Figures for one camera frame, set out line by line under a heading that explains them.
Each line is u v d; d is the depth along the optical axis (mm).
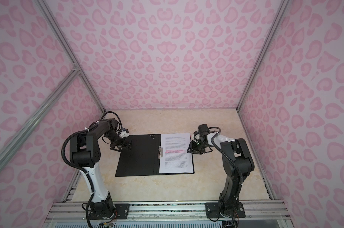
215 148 511
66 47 822
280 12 707
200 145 825
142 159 979
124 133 935
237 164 494
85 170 562
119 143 859
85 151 553
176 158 924
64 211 752
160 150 952
